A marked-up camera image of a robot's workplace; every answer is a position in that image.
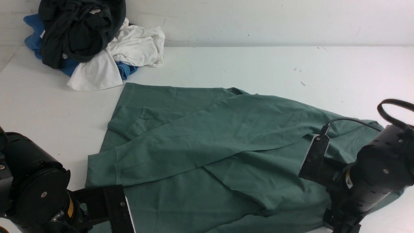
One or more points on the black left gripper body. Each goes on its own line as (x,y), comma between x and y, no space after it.
(72,211)

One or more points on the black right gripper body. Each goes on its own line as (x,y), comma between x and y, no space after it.
(349,206)

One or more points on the green long-sleeve shirt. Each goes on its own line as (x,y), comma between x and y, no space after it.
(211,160)

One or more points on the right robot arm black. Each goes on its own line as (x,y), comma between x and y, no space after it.
(382,170)

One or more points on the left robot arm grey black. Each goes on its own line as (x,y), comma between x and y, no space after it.
(34,189)

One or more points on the white crumpled shirt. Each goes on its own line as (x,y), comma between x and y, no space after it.
(132,47)

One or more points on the blue crumpled garment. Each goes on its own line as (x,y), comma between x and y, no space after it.
(33,42)

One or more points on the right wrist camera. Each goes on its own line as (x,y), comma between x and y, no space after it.
(317,167)

